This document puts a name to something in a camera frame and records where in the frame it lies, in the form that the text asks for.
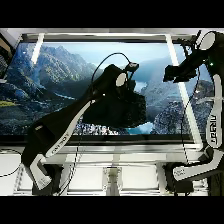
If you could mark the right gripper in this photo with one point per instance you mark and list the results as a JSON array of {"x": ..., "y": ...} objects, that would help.
[{"x": 175, "y": 74}]

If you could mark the dark green garment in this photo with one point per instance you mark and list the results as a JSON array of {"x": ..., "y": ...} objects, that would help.
[{"x": 113, "y": 111}]

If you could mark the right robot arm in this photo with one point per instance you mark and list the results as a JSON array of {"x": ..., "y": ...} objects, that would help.
[{"x": 216, "y": 110}]

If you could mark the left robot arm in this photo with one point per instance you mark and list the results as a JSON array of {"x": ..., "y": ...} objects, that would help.
[{"x": 60, "y": 126}]

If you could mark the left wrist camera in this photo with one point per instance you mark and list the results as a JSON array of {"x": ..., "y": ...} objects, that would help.
[{"x": 132, "y": 66}]

